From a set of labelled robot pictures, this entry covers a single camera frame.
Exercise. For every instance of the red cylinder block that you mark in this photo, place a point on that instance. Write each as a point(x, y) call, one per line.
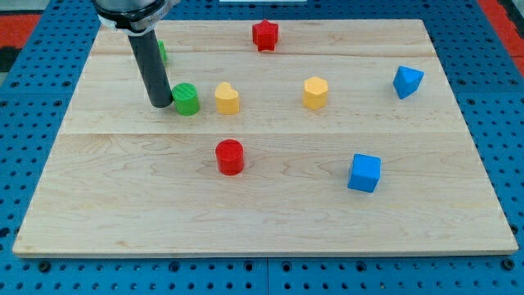
point(230, 157)

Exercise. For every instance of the light wooden board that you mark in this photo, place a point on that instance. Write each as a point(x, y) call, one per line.
point(127, 180)

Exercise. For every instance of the yellow heart block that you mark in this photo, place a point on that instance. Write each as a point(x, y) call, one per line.
point(227, 99)

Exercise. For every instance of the yellow hexagon block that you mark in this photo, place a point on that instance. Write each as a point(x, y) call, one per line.
point(315, 93)

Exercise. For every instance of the green cylinder block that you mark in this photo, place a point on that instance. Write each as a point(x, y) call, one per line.
point(186, 99)

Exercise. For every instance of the blue cube block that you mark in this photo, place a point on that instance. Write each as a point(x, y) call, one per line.
point(365, 173)

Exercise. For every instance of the red star block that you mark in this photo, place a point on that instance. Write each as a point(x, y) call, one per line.
point(265, 35)

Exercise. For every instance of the green block behind rod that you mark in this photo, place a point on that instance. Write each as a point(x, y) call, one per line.
point(163, 53)

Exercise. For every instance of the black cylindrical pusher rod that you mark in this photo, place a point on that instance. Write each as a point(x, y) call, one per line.
point(152, 69)

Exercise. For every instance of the blue triangular prism block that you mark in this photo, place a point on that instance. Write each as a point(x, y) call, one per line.
point(407, 81)

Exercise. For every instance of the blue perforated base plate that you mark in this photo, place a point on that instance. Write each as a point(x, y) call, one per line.
point(481, 70)

